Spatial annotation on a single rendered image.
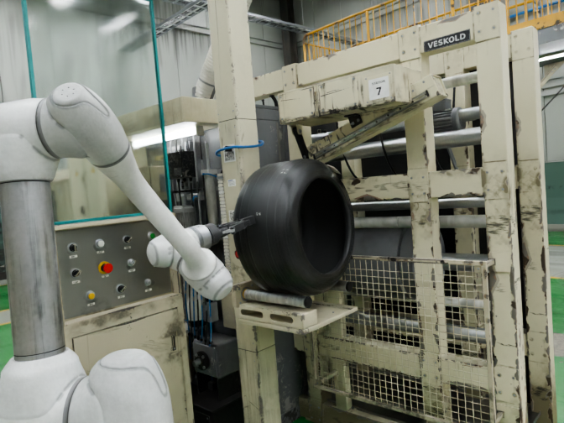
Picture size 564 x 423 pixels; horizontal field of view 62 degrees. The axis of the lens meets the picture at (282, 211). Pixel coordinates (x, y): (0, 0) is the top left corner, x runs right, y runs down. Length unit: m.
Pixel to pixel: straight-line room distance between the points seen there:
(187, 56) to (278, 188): 11.21
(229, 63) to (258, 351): 1.27
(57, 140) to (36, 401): 0.53
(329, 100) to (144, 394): 1.44
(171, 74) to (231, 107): 10.37
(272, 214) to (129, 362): 0.85
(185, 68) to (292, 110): 10.59
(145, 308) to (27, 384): 1.05
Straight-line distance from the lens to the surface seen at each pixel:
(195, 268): 1.34
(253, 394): 2.27
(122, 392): 1.03
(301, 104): 2.16
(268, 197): 1.73
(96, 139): 1.07
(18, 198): 1.12
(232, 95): 2.09
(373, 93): 1.95
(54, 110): 1.05
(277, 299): 1.88
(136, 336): 2.10
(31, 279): 1.11
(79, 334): 1.98
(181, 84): 12.53
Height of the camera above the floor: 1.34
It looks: 3 degrees down
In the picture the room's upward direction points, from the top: 5 degrees counter-clockwise
